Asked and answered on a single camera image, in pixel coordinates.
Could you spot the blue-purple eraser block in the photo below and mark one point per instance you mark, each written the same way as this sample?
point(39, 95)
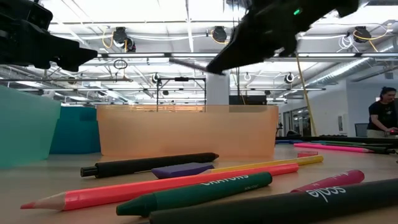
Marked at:
point(180, 170)

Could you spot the yellow pencil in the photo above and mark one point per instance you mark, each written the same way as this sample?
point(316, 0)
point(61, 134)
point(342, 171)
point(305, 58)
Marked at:
point(280, 162)

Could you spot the magenta crayon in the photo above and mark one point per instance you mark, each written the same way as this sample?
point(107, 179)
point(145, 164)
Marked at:
point(335, 180)

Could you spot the green crayon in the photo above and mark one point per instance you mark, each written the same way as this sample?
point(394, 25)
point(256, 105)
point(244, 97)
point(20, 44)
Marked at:
point(202, 193)

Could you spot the dark green pencil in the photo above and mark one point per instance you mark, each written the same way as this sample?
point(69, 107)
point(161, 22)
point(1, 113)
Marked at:
point(342, 143)

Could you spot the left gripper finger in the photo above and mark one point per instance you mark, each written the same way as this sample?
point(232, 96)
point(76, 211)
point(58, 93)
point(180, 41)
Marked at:
point(74, 56)

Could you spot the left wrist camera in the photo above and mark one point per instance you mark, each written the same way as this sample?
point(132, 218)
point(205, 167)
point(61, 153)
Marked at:
point(21, 12)

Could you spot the blue pen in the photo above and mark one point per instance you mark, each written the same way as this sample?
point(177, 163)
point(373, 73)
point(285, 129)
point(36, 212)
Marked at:
point(284, 142)

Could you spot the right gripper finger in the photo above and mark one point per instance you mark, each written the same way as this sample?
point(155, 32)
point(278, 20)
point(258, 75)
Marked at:
point(231, 56)

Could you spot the orange plastic bin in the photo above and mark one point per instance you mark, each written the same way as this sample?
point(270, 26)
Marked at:
point(186, 133)

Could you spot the teal plastic bin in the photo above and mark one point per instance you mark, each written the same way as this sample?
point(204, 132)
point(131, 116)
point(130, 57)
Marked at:
point(25, 130)

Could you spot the blue plastic bin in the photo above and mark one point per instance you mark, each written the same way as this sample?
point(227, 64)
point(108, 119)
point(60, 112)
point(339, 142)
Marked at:
point(77, 130)

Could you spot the orange pencil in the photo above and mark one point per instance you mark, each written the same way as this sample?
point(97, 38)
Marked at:
point(155, 188)

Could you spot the pink pencil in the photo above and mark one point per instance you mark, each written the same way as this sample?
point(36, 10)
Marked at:
point(329, 147)

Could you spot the black pen white logo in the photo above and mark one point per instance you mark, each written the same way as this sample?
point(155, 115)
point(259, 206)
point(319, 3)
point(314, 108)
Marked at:
point(280, 205)

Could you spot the silver ventilation duct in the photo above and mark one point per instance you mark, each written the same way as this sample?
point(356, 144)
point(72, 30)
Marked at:
point(342, 71)

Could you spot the black frame station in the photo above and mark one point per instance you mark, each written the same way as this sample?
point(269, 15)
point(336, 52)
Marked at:
point(181, 79)

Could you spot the grey office chair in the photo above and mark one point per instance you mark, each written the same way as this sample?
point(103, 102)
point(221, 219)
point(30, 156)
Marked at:
point(360, 130)

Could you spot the white pillar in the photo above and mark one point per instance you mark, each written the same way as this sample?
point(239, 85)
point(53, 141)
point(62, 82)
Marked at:
point(217, 90)

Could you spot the person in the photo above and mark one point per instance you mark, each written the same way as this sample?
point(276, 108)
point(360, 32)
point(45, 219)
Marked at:
point(381, 115)

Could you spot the orange-red eraser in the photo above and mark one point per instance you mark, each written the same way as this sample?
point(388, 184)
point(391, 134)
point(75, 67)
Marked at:
point(307, 154)

